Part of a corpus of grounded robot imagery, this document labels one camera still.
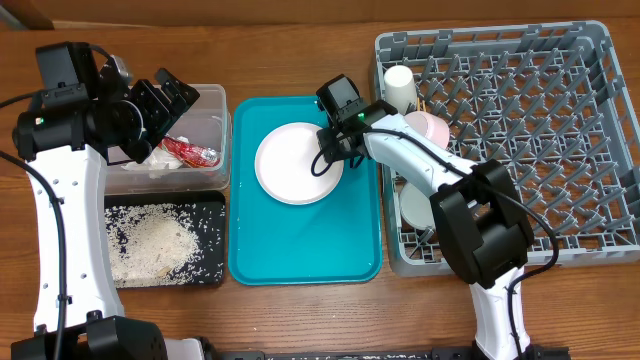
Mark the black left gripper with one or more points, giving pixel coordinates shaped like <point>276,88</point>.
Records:
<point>161,110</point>

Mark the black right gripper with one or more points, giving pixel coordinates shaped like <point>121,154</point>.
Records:
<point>334,151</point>

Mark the red snack wrapper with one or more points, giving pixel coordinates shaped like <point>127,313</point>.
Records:
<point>194,156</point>

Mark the white tissue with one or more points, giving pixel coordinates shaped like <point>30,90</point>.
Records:
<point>157,164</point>

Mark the large pink plate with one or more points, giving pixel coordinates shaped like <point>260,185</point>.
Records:
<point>283,165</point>

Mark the cream cup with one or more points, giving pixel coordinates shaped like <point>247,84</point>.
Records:
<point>400,88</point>

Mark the small pink plate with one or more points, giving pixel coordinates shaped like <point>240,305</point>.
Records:
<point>431,127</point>

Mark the white bowl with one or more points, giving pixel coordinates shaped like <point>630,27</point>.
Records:
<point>415,208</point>

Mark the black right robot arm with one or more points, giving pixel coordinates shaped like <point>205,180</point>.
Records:
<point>483,228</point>

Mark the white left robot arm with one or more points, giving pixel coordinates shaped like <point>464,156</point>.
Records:
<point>62,142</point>

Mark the clear plastic waste bin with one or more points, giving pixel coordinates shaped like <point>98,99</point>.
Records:
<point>207,124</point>

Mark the teal plastic tray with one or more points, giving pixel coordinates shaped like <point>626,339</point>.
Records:
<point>336,239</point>

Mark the black tray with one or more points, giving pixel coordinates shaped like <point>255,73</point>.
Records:
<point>215,200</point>

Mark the spilled rice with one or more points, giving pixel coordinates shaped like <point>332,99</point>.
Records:
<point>150,242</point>

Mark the grey plastic dish rack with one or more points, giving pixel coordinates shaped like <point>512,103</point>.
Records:
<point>549,102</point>

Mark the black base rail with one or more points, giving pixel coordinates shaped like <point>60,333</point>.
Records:
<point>442,353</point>

